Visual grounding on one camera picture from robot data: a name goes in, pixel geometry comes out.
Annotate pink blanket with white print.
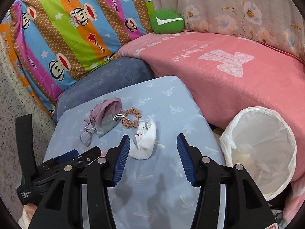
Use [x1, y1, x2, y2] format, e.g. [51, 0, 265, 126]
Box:
[118, 30, 305, 220]

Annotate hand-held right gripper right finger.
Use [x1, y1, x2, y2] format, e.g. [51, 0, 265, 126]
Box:
[176, 134, 279, 229]

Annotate grey floral blanket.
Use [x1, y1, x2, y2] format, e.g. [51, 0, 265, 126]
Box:
[143, 0, 305, 62]

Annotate blue-grey velvet cushion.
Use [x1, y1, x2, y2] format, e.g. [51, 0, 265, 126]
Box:
[52, 57, 155, 124]

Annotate light blue covered table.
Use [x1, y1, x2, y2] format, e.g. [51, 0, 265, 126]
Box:
[43, 76, 227, 229]

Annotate grey face mask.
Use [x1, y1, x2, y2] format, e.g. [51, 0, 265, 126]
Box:
[95, 114, 118, 138]

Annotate purple face mask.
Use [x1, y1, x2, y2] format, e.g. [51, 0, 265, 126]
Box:
[79, 97, 122, 147]

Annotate striped cartoon monkey pillow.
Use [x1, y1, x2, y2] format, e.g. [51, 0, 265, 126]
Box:
[0, 0, 154, 117]

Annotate orange spotted scrunchie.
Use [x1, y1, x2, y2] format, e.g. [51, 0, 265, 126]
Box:
[120, 108, 143, 128]

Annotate green cushion with white tick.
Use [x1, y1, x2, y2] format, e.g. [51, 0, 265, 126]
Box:
[150, 9, 185, 34]

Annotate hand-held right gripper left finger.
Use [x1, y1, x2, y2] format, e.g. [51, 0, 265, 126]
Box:
[28, 135, 131, 229]

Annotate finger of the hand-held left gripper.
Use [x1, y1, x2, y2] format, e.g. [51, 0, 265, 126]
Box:
[36, 149, 79, 175]
[73, 146, 102, 170]

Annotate white sock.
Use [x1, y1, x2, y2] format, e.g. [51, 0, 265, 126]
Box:
[129, 121, 157, 160]

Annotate bin with white plastic liner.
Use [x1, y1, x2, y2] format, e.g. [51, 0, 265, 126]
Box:
[219, 106, 298, 201]

